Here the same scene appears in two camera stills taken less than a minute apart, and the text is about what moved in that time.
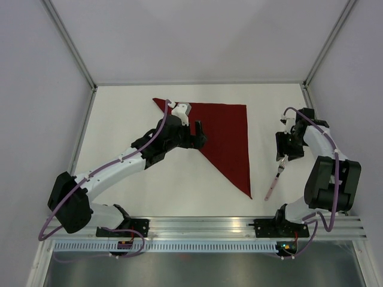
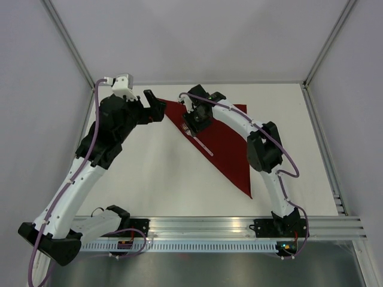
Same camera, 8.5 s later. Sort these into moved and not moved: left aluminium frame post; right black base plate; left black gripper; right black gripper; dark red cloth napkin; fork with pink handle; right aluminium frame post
Moved: fork with pink handle; left black gripper; right black gripper
Not moved: right aluminium frame post; dark red cloth napkin; right black base plate; left aluminium frame post
